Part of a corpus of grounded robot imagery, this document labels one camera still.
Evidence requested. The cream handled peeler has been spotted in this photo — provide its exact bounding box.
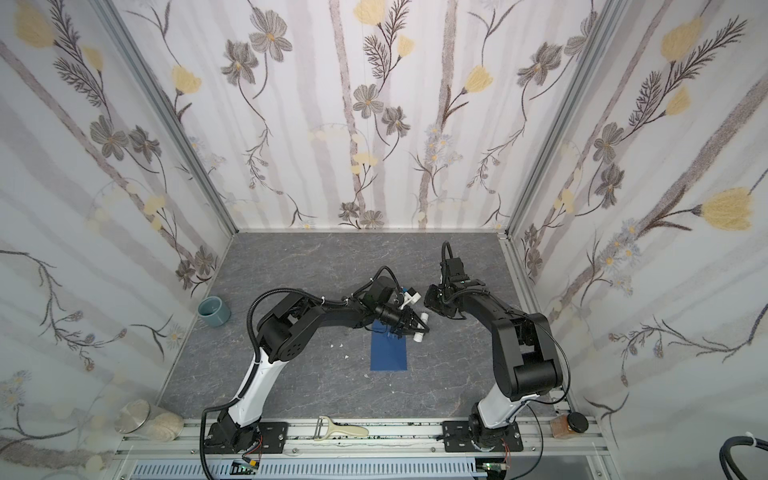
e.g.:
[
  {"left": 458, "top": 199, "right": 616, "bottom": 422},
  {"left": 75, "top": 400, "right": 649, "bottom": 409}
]
[{"left": 313, "top": 415, "right": 369, "bottom": 441}]

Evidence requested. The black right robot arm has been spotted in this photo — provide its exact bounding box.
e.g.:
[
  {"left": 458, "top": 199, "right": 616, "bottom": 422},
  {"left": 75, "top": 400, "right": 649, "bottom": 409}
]
[{"left": 425, "top": 257, "right": 564, "bottom": 451}]

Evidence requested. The black cable bottom right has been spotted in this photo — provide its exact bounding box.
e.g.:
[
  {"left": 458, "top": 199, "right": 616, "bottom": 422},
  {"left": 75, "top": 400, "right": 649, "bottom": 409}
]
[{"left": 718, "top": 433, "right": 768, "bottom": 480}]

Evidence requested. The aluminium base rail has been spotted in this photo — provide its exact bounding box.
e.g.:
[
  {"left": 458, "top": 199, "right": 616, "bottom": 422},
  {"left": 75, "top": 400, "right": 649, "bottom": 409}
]
[{"left": 105, "top": 412, "right": 620, "bottom": 479}]

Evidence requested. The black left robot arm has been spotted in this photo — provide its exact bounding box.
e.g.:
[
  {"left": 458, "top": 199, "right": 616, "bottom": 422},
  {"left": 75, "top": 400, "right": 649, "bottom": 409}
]
[{"left": 199, "top": 277, "right": 430, "bottom": 455}]

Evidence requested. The black corrugated cable conduit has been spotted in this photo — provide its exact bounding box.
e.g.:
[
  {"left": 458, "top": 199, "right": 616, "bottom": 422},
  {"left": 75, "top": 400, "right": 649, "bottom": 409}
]
[{"left": 199, "top": 287, "right": 349, "bottom": 480}]

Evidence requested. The small jar black lid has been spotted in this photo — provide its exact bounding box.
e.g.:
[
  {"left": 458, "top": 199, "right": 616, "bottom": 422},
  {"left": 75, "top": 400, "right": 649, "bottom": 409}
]
[{"left": 549, "top": 412, "right": 589, "bottom": 439}]

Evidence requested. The teal ceramic cup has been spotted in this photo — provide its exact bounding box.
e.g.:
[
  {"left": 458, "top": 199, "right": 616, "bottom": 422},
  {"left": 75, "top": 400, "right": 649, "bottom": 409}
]
[{"left": 197, "top": 296, "right": 232, "bottom": 328}]

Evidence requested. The glass jar with metal lid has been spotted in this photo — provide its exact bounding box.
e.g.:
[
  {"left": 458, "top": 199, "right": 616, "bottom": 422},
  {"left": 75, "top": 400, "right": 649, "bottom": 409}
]
[{"left": 114, "top": 399, "right": 184, "bottom": 442}]

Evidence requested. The white glue stick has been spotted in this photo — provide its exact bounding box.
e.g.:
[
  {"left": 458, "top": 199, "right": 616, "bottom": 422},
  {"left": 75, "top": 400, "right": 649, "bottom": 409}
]
[{"left": 413, "top": 312, "right": 429, "bottom": 343}]

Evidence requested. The dark blue envelope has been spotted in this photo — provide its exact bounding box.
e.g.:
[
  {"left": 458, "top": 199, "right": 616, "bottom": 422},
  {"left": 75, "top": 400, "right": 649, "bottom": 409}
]
[{"left": 370, "top": 320, "right": 407, "bottom": 372}]

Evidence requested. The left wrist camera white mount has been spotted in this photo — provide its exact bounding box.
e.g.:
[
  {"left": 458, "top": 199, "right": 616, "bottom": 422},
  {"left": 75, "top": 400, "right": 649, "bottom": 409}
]
[{"left": 400, "top": 288, "right": 421, "bottom": 310}]

